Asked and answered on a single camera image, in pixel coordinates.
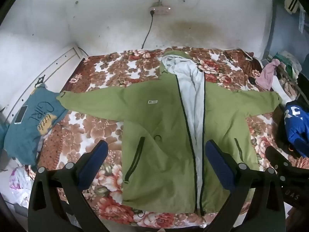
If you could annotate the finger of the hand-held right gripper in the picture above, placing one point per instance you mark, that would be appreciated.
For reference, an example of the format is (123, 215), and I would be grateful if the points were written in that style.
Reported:
(275, 156)

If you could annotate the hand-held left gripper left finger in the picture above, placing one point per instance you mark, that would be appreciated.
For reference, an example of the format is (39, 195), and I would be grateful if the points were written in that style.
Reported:
(95, 162)

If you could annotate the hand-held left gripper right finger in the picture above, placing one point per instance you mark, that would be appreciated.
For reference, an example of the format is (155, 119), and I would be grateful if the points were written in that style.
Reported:
(218, 164)

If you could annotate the green hooded jacket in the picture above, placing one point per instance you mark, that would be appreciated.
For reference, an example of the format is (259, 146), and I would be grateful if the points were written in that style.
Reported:
(164, 130)

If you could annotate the blue sports jersey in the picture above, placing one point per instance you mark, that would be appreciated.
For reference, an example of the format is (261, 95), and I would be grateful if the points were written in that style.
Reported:
(295, 128)

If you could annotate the white cloth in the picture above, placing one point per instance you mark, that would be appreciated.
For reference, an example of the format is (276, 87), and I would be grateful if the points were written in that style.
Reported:
(281, 90)

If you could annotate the teal printed t-shirt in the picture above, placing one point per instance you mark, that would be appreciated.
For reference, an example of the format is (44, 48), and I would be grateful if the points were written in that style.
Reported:
(31, 125)

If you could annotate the floral plastic bag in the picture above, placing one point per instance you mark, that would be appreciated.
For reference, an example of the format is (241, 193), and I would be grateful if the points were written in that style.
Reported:
(18, 181)

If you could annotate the pink cloth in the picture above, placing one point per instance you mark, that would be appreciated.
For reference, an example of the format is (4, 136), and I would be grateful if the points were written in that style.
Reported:
(268, 73)

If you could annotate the floral blanket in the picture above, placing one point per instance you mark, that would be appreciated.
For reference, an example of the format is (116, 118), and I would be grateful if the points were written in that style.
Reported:
(101, 77)

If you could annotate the white smartphone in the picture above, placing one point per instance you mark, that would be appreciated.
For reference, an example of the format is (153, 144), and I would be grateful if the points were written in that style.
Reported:
(21, 114)

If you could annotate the white bed headboard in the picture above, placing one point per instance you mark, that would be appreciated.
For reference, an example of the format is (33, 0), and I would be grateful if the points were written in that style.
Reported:
(48, 70)

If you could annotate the striped cream cloth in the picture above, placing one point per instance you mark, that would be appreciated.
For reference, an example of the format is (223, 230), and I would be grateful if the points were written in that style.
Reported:
(291, 3)

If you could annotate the white power strip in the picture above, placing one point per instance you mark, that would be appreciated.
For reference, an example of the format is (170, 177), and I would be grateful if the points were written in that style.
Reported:
(159, 10)

